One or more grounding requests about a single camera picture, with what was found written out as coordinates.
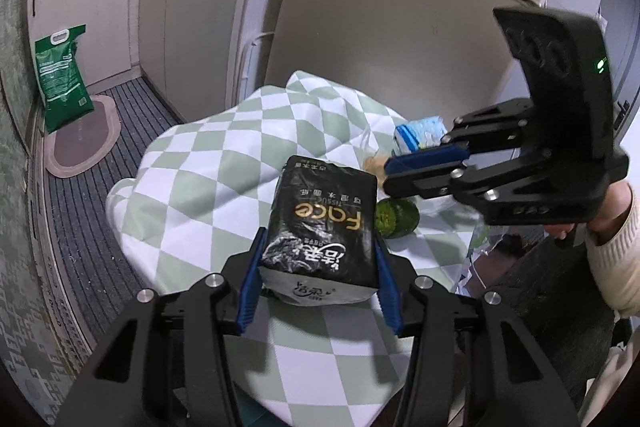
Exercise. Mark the green rice bag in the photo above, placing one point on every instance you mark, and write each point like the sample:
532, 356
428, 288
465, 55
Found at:
62, 77

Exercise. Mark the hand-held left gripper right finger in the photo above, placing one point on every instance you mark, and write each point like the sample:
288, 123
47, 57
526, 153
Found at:
388, 298

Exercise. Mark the person's right hand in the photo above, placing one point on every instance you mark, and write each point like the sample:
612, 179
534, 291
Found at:
614, 206

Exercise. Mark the green white checkered cloth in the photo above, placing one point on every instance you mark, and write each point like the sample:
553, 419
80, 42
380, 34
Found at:
200, 187

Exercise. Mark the beige food item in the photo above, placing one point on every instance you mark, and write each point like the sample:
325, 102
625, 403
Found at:
375, 166

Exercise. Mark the white kitchen cabinet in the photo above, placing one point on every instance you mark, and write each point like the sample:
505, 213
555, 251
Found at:
90, 17

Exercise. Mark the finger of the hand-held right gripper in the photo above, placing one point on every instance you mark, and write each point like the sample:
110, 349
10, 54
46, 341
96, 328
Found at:
430, 183
430, 158

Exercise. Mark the grey striped rug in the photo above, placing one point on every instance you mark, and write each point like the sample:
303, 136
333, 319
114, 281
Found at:
80, 227

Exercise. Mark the green squash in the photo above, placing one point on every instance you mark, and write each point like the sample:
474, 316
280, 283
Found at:
397, 219

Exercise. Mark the person's right forearm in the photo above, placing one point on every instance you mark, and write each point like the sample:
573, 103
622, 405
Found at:
615, 272

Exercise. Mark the oval floor mat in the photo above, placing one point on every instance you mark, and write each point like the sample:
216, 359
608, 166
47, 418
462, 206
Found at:
80, 142

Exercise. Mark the clear plastic bag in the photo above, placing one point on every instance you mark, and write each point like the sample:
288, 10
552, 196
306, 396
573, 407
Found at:
475, 257

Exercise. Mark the beige refrigerator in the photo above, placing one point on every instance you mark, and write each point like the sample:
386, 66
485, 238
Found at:
400, 32

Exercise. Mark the blue white packet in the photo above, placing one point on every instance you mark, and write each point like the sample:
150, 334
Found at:
422, 132

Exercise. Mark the black tissue pack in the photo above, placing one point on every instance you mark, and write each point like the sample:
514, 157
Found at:
320, 227

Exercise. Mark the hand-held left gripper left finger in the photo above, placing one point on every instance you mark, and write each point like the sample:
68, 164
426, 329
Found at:
250, 288

